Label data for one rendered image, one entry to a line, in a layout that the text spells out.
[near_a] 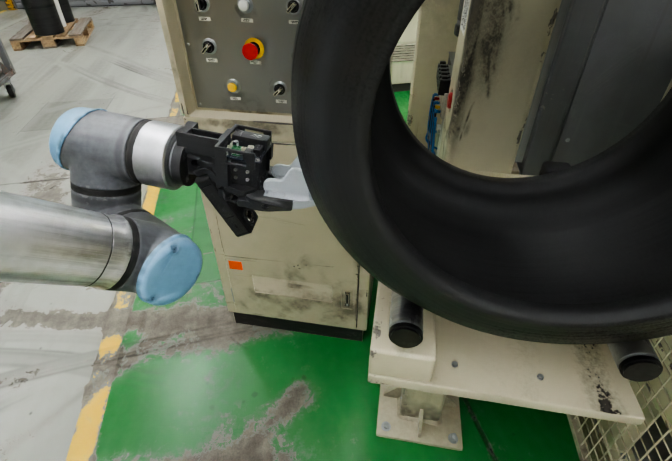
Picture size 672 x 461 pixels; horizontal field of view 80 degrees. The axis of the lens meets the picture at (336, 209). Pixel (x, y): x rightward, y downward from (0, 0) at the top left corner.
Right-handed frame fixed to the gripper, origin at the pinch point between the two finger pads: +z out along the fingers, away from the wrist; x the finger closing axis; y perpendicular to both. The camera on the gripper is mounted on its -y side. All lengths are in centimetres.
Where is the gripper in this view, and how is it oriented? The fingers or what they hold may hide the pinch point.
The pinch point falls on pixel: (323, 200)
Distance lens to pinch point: 55.6
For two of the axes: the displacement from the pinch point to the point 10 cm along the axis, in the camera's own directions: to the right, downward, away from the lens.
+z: 9.8, 2.0, -0.7
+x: 1.7, -5.7, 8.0
